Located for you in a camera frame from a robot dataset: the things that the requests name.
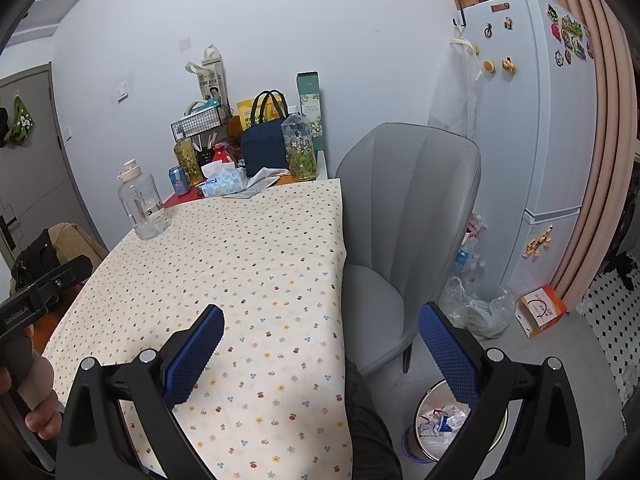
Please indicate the person's left hand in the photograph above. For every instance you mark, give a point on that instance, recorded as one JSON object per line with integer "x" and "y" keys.
{"x": 42, "y": 415}

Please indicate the white wall outlet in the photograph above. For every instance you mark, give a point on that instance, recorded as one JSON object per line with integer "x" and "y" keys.
{"x": 185, "y": 44}

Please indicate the large clear tea bottle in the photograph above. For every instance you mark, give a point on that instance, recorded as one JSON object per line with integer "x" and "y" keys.
{"x": 299, "y": 145}

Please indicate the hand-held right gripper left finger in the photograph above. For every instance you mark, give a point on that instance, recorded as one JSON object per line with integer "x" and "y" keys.
{"x": 192, "y": 355}

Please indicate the brown jacket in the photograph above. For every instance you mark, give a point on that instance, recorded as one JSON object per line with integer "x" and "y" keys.
{"x": 80, "y": 242}

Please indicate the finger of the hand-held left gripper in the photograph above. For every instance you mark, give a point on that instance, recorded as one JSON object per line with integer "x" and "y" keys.
{"x": 65, "y": 272}

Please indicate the grey upholstered chair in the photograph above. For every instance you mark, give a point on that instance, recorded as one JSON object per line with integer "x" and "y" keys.
{"x": 400, "y": 185}

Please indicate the orange cardboard box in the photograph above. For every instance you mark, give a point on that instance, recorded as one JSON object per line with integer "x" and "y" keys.
{"x": 542, "y": 310}

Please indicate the clear plastic bag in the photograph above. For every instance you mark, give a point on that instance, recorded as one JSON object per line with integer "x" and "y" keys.
{"x": 480, "y": 310}

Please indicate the blue drink can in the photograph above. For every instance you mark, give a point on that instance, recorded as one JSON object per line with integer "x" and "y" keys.
{"x": 179, "y": 180}

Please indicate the yellow bear magnet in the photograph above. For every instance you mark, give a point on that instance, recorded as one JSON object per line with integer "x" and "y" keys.
{"x": 508, "y": 65}

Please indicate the tall green box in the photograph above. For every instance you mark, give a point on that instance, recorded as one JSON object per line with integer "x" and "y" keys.
{"x": 312, "y": 105}

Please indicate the black bag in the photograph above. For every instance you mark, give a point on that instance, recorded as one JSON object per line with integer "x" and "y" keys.
{"x": 32, "y": 260}

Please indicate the white light switch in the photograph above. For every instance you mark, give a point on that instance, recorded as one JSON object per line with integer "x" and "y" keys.
{"x": 123, "y": 90}

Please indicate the green hanging cloth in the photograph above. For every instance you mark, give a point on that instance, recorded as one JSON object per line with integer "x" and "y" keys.
{"x": 20, "y": 120}

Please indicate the blue tissue pack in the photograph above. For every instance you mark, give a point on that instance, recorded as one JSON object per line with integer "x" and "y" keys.
{"x": 222, "y": 182}

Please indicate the white hanging apron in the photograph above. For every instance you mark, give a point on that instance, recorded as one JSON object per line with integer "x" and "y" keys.
{"x": 455, "y": 90}

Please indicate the white paper bag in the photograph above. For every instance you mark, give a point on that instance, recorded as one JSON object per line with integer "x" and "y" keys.
{"x": 212, "y": 80}

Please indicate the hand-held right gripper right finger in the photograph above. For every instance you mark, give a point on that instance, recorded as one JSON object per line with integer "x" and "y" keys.
{"x": 447, "y": 355}

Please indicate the group of colourful fridge magnets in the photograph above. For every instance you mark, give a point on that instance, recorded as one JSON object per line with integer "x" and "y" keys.
{"x": 570, "y": 35}

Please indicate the small bear magnet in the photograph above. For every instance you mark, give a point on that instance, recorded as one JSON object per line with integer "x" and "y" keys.
{"x": 509, "y": 22}

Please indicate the clear water jug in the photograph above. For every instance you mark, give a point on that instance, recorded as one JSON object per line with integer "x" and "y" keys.
{"x": 142, "y": 205}

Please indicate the red pouch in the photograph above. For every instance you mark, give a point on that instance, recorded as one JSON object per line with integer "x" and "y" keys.
{"x": 225, "y": 155}

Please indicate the black clothing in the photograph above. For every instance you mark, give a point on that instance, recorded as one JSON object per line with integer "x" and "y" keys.
{"x": 627, "y": 270}

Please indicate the yellow snack packet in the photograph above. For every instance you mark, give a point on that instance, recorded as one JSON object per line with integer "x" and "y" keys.
{"x": 246, "y": 112}

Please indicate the white round trash bin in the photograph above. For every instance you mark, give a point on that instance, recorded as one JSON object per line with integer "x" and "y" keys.
{"x": 415, "y": 445}

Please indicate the white bag of bottles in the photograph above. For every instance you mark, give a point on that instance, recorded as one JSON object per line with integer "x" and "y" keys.
{"x": 467, "y": 250}

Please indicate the navy lunch bag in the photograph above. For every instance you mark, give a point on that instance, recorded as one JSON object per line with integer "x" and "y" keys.
{"x": 262, "y": 147}

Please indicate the cluster of yellow magnets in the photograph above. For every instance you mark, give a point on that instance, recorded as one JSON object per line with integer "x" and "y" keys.
{"x": 537, "y": 242}

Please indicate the white refrigerator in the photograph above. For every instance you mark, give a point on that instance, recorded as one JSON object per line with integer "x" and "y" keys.
{"x": 525, "y": 135}

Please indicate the brown rectangular magnet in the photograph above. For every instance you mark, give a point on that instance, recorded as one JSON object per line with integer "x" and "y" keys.
{"x": 500, "y": 7}

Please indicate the white crumpled sheet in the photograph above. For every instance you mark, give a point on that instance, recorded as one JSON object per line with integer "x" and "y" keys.
{"x": 265, "y": 180}

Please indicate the yellow green bottle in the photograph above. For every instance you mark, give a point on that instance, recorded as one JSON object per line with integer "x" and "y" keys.
{"x": 187, "y": 162}

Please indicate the orange round magnet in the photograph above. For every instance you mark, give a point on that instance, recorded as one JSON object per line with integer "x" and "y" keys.
{"x": 489, "y": 66}

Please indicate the grey door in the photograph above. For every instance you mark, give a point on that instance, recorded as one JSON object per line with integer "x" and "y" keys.
{"x": 45, "y": 175}

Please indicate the floral tablecloth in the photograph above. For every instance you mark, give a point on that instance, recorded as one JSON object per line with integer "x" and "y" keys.
{"x": 225, "y": 260}

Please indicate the pile of wrappers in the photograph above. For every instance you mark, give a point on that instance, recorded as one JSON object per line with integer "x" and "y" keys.
{"x": 440, "y": 420}

